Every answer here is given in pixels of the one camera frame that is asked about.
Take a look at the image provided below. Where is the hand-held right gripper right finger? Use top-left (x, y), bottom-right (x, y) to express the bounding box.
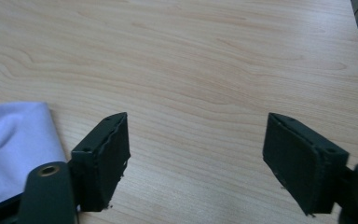
top-left (262, 112), bottom-right (351, 217)

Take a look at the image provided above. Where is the white cloth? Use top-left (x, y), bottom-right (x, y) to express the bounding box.
top-left (0, 101), bottom-right (68, 211)

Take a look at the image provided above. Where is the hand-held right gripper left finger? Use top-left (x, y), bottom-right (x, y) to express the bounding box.
top-left (70, 111), bottom-right (131, 213)

